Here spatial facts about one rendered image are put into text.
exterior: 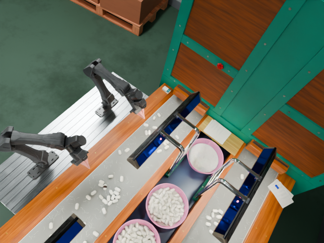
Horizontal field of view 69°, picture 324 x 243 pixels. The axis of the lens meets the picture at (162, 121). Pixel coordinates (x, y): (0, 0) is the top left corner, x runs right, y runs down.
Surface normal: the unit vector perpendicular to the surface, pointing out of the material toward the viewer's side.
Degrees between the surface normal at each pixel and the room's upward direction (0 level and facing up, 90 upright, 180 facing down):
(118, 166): 0
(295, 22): 90
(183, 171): 0
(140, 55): 0
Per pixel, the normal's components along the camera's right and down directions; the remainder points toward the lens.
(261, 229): 0.17, -0.50
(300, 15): -0.62, 0.62
